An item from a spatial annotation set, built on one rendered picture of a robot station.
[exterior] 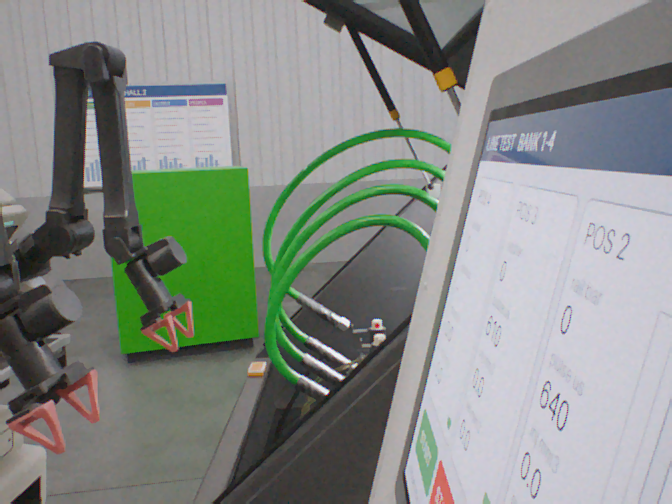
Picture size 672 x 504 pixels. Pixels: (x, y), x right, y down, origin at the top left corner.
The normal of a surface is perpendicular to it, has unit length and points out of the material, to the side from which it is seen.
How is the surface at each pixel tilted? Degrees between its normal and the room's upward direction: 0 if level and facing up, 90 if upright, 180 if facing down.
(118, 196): 87
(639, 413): 76
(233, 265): 90
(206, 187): 90
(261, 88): 90
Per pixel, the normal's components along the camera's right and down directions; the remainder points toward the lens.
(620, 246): -0.98, -0.20
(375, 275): -0.02, 0.17
